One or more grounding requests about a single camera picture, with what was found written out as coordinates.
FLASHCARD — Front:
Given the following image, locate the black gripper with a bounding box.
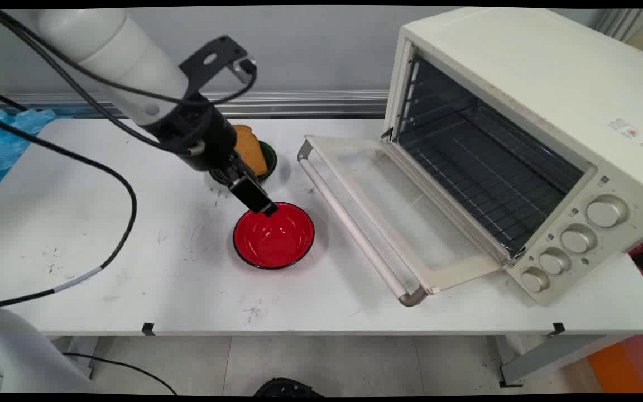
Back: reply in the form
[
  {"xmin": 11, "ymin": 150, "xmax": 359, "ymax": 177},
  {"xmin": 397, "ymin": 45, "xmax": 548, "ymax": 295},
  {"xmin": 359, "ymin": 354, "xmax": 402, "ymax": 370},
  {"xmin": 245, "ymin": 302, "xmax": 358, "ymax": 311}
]
[{"xmin": 146, "ymin": 92, "xmax": 279, "ymax": 217}]

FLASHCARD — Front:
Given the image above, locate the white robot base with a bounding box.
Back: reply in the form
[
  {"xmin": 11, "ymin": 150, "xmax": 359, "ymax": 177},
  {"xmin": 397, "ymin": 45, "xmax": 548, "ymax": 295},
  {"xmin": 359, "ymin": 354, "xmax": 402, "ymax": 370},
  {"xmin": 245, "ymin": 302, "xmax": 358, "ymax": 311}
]
[{"xmin": 0, "ymin": 309, "xmax": 99, "ymax": 394}]

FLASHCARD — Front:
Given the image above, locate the dark green bowl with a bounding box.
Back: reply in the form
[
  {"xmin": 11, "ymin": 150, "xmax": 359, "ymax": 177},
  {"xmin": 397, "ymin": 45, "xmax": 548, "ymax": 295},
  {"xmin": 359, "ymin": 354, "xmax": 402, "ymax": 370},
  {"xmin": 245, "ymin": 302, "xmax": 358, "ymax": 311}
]
[{"xmin": 209, "ymin": 140, "xmax": 277, "ymax": 185}]

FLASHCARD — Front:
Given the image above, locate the brown bread slice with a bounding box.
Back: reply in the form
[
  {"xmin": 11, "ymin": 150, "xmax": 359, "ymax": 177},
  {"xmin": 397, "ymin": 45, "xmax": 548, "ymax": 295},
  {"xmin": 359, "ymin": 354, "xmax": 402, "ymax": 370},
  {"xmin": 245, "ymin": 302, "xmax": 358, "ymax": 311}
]
[{"xmin": 232, "ymin": 124, "xmax": 269, "ymax": 177}]

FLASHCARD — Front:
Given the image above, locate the red bowl black rim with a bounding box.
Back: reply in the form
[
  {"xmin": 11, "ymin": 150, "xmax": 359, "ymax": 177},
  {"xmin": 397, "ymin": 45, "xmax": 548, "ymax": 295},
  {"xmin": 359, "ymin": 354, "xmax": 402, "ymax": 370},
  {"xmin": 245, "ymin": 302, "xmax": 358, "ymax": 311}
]
[{"xmin": 233, "ymin": 202, "xmax": 315, "ymax": 270}]

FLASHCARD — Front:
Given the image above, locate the glass oven door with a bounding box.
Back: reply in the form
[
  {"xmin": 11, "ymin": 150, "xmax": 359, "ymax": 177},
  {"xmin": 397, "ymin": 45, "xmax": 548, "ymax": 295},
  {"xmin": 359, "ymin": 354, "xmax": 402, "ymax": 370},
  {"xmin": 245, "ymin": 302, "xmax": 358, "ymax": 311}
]
[{"xmin": 297, "ymin": 134, "xmax": 515, "ymax": 307}]

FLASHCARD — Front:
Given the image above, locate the black object on floor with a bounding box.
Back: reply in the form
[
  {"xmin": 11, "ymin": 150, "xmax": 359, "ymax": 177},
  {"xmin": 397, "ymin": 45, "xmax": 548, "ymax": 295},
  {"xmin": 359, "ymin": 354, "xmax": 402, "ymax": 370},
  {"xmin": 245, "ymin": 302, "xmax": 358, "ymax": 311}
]
[{"xmin": 253, "ymin": 377, "xmax": 325, "ymax": 397}]

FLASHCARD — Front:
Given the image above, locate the blue bubble wrap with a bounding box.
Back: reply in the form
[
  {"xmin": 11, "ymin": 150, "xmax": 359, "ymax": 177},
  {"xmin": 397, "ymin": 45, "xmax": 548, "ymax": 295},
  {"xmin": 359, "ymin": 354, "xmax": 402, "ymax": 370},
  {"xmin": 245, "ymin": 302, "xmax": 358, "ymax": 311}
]
[{"xmin": 0, "ymin": 109, "xmax": 57, "ymax": 203}]

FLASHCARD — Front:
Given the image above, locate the smallest cream oven knob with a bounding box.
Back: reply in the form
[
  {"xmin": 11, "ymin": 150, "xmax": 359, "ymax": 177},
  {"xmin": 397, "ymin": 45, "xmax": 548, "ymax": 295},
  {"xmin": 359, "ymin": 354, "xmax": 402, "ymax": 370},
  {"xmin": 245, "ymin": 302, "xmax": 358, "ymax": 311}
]
[{"xmin": 521, "ymin": 268, "xmax": 550, "ymax": 294}]

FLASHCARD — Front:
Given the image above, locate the cream toaster oven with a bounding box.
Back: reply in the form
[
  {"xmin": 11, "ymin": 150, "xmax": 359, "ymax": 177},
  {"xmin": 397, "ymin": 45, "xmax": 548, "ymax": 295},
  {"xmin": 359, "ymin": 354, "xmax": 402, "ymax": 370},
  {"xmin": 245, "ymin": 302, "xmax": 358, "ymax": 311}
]
[{"xmin": 383, "ymin": 7, "xmax": 643, "ymax": 306}]

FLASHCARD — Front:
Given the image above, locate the medium cream oven knob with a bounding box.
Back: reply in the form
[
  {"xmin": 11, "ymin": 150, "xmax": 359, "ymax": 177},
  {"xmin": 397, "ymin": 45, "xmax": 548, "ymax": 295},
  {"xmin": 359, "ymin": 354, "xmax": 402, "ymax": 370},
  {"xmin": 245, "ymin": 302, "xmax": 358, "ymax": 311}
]
[{"xmin": 539, "ymin": 248, "xmax": 572, "ymax": 275}]

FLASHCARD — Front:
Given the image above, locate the large cream oven knob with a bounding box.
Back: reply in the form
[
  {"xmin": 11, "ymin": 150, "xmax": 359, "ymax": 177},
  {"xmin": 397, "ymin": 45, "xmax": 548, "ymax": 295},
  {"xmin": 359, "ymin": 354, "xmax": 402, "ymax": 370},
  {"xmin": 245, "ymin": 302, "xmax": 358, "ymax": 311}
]
[{"xmin": 560, "ymin": 224, "xmax": 597, "ymax": 255}]

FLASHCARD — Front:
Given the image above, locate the grey table leg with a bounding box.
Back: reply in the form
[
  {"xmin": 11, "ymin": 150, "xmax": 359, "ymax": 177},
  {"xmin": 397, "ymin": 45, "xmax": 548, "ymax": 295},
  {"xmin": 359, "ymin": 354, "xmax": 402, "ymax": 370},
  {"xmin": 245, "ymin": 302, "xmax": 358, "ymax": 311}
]
[{"xmin": 499, "ymin": 334, "xmax": 635, "ymax": 387}]

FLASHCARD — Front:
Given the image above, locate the largest cream oven knob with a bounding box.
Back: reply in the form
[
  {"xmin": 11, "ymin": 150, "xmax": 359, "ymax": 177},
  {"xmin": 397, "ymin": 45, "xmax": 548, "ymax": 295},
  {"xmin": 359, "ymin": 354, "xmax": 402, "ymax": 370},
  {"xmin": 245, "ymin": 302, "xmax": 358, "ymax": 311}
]
[{"xmin": 586, "ymin": 195, "xmax": 629, "ymax": 228}]

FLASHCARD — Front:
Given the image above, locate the white label sticker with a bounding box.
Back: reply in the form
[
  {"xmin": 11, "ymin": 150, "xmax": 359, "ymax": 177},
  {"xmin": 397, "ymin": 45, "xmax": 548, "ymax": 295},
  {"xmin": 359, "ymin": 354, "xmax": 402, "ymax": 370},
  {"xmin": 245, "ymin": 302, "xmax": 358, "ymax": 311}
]
[{"xmin": 605, "ymin": 117, "xmax": 641, "ymax": 140}]

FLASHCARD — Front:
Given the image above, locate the aluminium wall rail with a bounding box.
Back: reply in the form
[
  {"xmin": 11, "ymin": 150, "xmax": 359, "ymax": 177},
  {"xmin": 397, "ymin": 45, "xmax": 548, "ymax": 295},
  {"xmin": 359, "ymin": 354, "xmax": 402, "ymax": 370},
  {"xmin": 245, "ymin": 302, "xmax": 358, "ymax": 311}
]
[{"xmin": 0, "ymin": 90, "xmax": 390, "ymax": 119}]

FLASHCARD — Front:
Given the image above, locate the thick black cable white tape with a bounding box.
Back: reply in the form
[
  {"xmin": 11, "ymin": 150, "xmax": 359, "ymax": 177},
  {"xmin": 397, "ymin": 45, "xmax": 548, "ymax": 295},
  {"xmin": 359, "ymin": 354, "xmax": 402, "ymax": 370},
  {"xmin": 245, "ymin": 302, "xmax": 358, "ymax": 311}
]
[{"xmin": 0, "ymin": 109, "xmax": 138, "ymax": 312}]

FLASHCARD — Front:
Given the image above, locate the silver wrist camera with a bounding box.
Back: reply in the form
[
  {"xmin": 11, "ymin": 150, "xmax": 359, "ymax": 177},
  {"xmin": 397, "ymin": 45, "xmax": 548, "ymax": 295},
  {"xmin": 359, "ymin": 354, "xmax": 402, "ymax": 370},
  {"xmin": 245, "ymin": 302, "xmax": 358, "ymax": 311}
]
[{"xmin": 231, "ymin": 56, "xmax": 258, "ymax": 84}]

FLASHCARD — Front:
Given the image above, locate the cream oven door handle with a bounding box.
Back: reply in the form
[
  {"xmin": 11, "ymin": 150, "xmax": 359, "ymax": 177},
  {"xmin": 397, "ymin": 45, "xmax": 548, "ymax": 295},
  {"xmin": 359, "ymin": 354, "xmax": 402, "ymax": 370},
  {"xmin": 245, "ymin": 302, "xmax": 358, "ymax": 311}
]
[{"xmin": 297, "ymin": 137, "xmax": 429, "ymax": 307}]

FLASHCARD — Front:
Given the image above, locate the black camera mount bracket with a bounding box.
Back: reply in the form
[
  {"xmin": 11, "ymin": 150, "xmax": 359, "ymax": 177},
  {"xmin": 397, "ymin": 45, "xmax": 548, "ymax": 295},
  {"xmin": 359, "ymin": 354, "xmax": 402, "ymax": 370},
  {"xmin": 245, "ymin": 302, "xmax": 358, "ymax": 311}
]
[{"xmin": 179, "ymin": 35, "xmax": 249, "ymax": 107}]

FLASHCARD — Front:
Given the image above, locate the thin black camera cable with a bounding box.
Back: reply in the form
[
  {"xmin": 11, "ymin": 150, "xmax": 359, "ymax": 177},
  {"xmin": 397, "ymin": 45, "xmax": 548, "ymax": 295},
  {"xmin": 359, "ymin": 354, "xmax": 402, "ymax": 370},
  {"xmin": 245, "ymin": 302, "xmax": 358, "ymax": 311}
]
[{"xmin": 0, "ymin": 10, "xmax": 258, "ymax": 108}]

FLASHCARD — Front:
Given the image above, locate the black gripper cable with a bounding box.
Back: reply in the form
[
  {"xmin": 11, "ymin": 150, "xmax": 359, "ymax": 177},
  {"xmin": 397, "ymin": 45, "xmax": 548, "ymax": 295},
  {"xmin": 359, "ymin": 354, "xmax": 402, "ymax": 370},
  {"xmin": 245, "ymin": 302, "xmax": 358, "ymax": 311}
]
[{"xmin": 0, "ymin": 20, "xmax": 174, "ymax": 152}]

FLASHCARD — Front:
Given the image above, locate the black floor cable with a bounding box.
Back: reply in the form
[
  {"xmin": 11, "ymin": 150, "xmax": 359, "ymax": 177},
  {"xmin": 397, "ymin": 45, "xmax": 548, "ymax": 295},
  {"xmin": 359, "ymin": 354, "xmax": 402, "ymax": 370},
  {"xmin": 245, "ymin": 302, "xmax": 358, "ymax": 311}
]
[{"xmin": 64, "ymin": 352, "xmax": 178, "ymax": 395}]

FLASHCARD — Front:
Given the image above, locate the wire oven rack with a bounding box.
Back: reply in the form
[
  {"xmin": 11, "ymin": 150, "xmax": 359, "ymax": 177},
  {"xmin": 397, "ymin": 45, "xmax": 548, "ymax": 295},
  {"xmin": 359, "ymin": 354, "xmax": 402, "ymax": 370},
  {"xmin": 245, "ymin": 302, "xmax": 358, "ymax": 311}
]
[{"xmin": 397, "ymin": 103, "xmax": 584, "ymax": 255}]

